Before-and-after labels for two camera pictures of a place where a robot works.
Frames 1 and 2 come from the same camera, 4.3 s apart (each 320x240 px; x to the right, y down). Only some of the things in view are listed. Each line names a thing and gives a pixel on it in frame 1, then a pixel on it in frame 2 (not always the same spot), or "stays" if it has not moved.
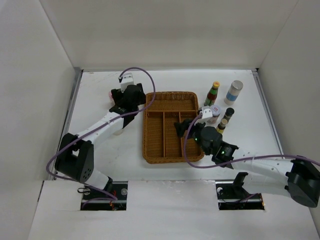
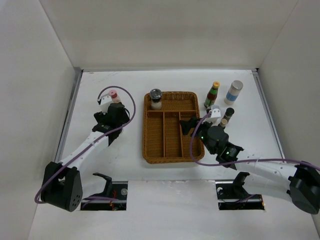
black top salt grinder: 118,131 stays
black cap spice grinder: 229,113 stays
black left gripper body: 118,96 -> 100,117
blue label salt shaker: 233,93 stays
